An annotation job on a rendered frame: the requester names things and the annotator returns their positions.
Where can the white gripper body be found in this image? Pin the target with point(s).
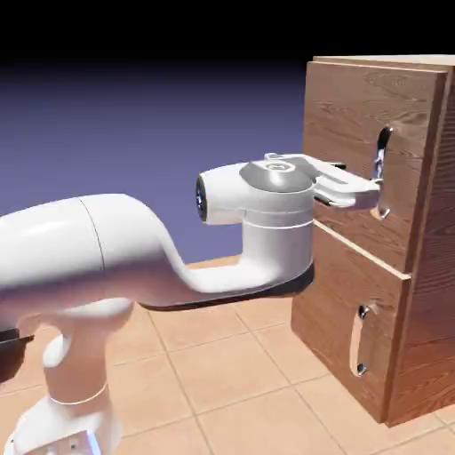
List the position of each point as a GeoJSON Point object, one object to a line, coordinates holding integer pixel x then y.
{"type": "Point", "coordinates": [341, 181]}

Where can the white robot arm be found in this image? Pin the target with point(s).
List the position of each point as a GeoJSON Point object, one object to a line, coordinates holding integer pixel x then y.
{"type": "Point", "coordinates": [124, 245]}

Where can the large wooden cabinet door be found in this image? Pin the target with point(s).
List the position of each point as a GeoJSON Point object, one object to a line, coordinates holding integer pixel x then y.
{"type": "Point", "coordinates": [341, 117]}

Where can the brown wooden cabinet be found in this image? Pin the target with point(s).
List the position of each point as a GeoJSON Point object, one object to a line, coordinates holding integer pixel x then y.
{"type": "Point", "coordinates": [432, 249]}

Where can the small wooden cabinet door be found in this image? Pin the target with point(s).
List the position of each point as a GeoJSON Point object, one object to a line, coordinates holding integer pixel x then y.
{"type": "Point", "coordinates": [330, 320]}

